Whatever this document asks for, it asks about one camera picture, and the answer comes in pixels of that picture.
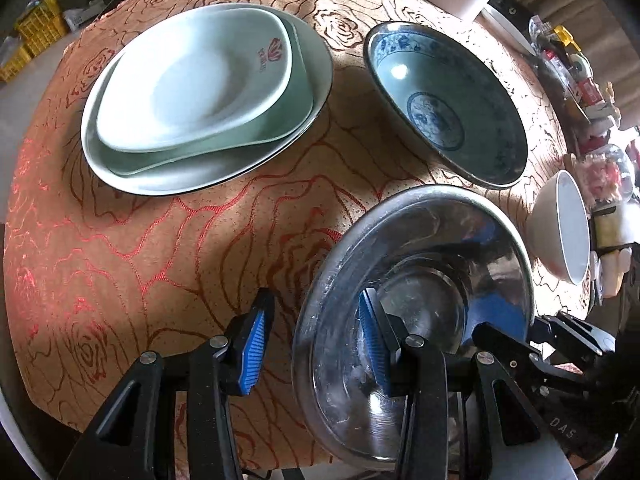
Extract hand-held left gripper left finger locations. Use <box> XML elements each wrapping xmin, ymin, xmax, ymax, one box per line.
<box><xmin>57</xmin><ymin>287</ymin><xmax>277</xmax><ymax>480</ymax></box>

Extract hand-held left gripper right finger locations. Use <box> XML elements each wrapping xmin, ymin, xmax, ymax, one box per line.
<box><xmin>357</xmin><ymin>288</ymin><xmax>576</xmax><ymax>480</ymax></box>

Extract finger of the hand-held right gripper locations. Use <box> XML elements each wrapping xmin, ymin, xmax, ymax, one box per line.
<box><xmin>472</xmin><ymin>322</ymin><xmax>542</xmax><ymax>368</ymax></box>
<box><xmin>537</xmin><ymin>311</ymin><xmax>617</xmax><ymax>357</ymax></box>

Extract large steel bowl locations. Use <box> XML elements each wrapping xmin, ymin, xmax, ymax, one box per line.
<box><xmin>291</xmin><ymin>184</ymin><xmax>535</xmax><ymax>472</ymax></box>

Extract white bowl with pink flowers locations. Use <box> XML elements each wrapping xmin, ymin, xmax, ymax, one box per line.
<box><xmin>527</xmin><ymin>170</ymin><xmax>593</xmax><ymax>286</ymax></box>

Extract green square plate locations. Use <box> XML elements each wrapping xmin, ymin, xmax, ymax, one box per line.
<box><xmin>102</xmin><ymin>10</ymin><xmax>316</xmax><ymax>177</ymax></box>

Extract blue patterned ceramic bowl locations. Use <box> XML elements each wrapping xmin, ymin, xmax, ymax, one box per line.
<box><xmin>363</xmin><ymin>21</ymin><xmax>529</xmax><ymax>191</ymax></box>

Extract small white dish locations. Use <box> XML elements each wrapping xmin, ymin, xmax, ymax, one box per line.
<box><xmin>95</xmin><ymin>8</ymin><xmax>294</xmax><ymax>153</ymax></box>

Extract cream plastic container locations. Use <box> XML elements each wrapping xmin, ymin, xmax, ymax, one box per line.
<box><xmin>592</xmin><ymin>205</ymin><xmax>640</xmax><ymax>301</ymax></box>

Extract rose patterned tablecloth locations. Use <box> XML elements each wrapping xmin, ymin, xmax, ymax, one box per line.
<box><xmin>2</xmin><ymin>0</ymin><xmax>596</xmax><ymax>471</ymax></box>

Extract glass dome with flowers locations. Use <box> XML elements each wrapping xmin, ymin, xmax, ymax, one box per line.
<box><xmin>575</xmin><ymin>144</ymin><xmax>637</xmax><ymax>206</ymax></box>

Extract white tape dispenser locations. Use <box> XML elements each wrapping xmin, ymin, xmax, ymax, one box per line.
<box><xmin>565</xmin><ymin>52</ymin><xmax>593</xmax><ymax>78</ymax></box>

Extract yellow toy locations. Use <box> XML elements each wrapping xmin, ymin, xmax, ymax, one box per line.
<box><xmin>550</xmin><ymin>27</ymin><xmax>583</xmax><ymax>53</ymax></box>

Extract clutter of bottles and boxes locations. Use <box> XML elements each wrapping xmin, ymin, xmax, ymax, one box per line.
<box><xmin>520</xmin><ymin>0</ymin><xmax>640</xmax><ymax>111</ymax></box>

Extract plain white plate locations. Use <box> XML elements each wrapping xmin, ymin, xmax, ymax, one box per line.
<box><xmin>482</xmin><ymin>2</ymin><xmax>543</xmax><ymax>56</ymax></box>

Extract yellow plastic crate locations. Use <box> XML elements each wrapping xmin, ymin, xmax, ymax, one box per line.
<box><xmin>0</xmin><ymin>42</ymin><xmax>28</xmax><ymax>83</ymax></box>
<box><xmin>15</xmin><ymin>0</ymin><xmax>68</xmax><ymax>56</ymax></box>

